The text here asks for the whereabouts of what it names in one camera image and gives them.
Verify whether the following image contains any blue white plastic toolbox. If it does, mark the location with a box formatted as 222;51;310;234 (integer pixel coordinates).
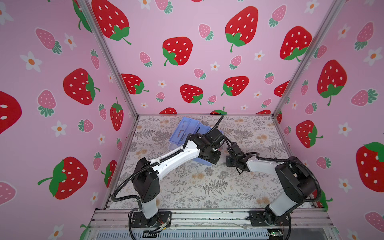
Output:
165;115;224;167

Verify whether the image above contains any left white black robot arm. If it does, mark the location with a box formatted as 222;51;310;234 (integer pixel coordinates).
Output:
132;129;225;220

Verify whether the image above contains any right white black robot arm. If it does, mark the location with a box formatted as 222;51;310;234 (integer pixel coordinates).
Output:
226;142;322;226

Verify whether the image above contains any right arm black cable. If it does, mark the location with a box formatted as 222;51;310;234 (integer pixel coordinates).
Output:
223;134;322;240

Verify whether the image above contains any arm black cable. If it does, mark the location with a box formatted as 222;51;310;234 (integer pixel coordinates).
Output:
223;134;322;240
110;114;226;240

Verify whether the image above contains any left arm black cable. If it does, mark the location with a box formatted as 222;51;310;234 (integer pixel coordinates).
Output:
110;114;226;240

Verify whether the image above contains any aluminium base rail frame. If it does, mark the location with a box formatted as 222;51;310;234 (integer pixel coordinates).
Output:
81;209;341;240

